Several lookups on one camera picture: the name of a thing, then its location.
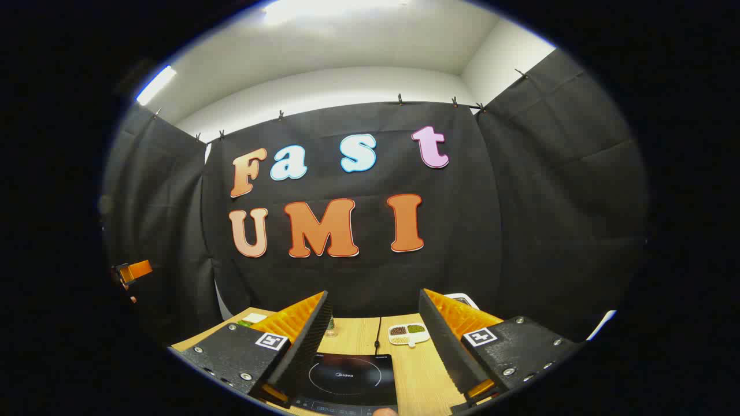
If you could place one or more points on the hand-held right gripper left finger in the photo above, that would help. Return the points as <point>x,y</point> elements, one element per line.
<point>306,352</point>

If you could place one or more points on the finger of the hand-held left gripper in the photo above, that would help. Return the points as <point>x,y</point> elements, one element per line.
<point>139,269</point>

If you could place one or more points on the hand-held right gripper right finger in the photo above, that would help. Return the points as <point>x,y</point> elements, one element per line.
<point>445,346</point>

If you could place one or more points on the black induction cooktop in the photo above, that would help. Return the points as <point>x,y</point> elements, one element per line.
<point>347,375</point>

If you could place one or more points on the clear plastic water bottle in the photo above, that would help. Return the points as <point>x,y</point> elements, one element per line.
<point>330,330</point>

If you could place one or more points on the white seasoning dish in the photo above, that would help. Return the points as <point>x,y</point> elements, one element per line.
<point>404,331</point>

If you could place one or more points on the white box appliance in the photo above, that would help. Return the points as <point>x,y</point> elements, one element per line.
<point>457,296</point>

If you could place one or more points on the sandwich with lettuce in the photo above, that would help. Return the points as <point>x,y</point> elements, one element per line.
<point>254,318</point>

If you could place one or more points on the black backdrop cloth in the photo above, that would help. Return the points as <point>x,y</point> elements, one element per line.
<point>491,231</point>

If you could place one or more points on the ceiling light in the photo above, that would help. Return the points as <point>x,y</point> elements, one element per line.
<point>156,85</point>

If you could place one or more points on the row of black cloth clips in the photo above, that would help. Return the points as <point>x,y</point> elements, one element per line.
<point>399,99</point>

